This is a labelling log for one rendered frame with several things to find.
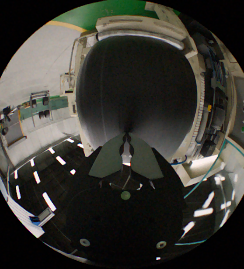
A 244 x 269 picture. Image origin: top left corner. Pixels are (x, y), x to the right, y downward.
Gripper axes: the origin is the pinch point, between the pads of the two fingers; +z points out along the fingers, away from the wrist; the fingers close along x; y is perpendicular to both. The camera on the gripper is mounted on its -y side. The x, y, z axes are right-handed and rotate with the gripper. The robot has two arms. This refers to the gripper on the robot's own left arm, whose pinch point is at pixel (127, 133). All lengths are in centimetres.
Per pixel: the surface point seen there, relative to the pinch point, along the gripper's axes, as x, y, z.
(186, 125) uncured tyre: 11.4, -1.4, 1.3
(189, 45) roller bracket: 23.2, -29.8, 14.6
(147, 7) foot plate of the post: 21, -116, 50
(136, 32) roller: 3.2, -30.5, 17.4
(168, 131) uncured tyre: 7.6, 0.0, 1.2
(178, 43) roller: 19.3, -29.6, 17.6
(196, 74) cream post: 35.0, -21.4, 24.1
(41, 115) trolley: -481, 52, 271
